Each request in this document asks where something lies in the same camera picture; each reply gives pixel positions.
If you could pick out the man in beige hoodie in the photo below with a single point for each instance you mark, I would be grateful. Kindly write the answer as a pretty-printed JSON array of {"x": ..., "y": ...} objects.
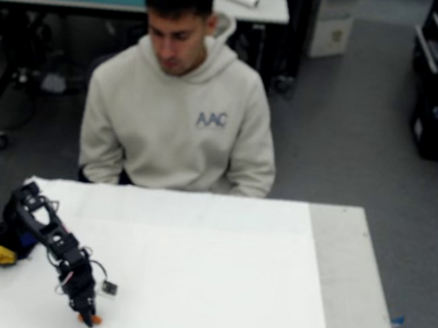
[{"x": 175, "y": 135}]

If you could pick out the white paper sheet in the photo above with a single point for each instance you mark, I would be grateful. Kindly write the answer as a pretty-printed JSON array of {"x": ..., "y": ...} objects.
[{"x": 210, "y": 274}]

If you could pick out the small orange object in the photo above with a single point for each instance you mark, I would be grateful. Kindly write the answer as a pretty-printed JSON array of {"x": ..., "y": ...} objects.
[{"x": 98, "y": 319}]

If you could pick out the white workbench black frame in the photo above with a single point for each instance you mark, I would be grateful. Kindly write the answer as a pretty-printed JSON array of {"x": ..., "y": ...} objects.
[{"x": 278, "y": 4}]

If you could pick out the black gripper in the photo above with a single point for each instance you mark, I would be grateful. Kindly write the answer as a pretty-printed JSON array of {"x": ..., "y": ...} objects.
[{"x": 82, "y": 298}]

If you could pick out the small gripper camera module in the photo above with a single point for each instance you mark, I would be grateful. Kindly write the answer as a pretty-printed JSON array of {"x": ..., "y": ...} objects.
[{"x": 109, "y": 287}]

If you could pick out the white cardboard box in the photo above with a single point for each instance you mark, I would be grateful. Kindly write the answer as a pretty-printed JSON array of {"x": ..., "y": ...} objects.
[{"x": 330, "y": 34}]

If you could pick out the blue tape scrap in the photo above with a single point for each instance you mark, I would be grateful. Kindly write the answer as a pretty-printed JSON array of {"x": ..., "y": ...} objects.
[{"x": 396, "y": 320}]

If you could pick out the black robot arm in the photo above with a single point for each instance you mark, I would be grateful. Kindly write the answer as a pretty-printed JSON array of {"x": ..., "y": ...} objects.
[{"x": 34, "y": 222}]

